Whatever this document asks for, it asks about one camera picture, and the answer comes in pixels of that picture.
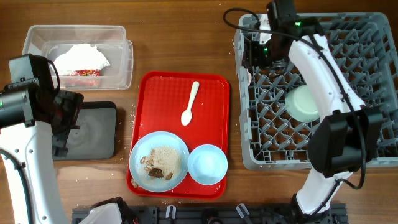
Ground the white plastic fork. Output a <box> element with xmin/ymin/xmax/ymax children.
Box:
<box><xmin>246</xmin><ymin>70</ymin><xmax>252</xmax><ymax>86</ymax></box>

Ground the red candy wrapper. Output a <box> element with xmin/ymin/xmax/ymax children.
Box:
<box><xmin>63</xmin><ymin>70</ymin><xmax>101</xmax><ymax>88</ymax></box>

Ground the white paper napkin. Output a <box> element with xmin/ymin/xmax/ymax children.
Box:
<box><xmin>54</xmin><ymin>44</ymin><xmax>111</xmax><ymax>76</ymax></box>

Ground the mint green bowl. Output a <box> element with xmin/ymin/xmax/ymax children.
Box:
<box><xmin>285</xmin><ymin>85</ymin><xmax>319</xmax><ymax>123</ymax></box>

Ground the white plastic spoon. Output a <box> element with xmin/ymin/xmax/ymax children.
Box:
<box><xmin>181</xmin><ymin>81</ymin><xmax>200</xmax><ymax>126</ymax></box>

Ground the grey dishwasher rack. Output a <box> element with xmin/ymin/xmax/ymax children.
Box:
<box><xmin>234</xmin><ymin>12</ymin><xmax>397</xmax><ymax>170</ymax></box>

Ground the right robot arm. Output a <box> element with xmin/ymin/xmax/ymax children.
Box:
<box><xmin>249</xmin><ymin>1</ymin><xmax>383</xmax><ymax>223</ymax></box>

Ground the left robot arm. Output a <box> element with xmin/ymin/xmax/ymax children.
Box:
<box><xmin>1</xmin><ymin>54</ymin><xmax>110</xmax><ymax>223</ymax></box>

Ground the clear plastic waste bin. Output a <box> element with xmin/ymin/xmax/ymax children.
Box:
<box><xmin>22</xmin><ymin>25</ymin><xmax>133</xmax><ymax>91</ymax></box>

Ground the black rectangular tray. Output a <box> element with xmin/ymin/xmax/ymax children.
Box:
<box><xmin>54</xmin><ymin>101</ymin><xmax>117</xmax><ymax>161</ymax></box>

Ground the food scrap on tray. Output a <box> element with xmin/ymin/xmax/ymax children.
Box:
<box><xmin>131</xmin><ymin>179</ymin><xmax>139</xmax><ymax>188</ymax></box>

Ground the red plastic serving tray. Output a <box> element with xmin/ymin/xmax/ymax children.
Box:
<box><xmin>126</xmin><ymin>71</ymin><xmax>230</xmax><ymax>200</ymax></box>

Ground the large light blue plate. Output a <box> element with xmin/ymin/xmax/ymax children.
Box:
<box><xmin>129</xmin><ymin>131</ymin><xmax>189</xmax><ymax>193</ymax></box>

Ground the small light blue bowl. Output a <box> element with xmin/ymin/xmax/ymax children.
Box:
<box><xmin>187</xmin><ymin>144</ymin><xmax>228</xmax><ymax>185</ymax></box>

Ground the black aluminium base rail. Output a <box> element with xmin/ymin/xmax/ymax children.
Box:
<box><xmin>71</xmin><ymin>203</ymin><xmax>348</xmax><ymax>224</ymax></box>

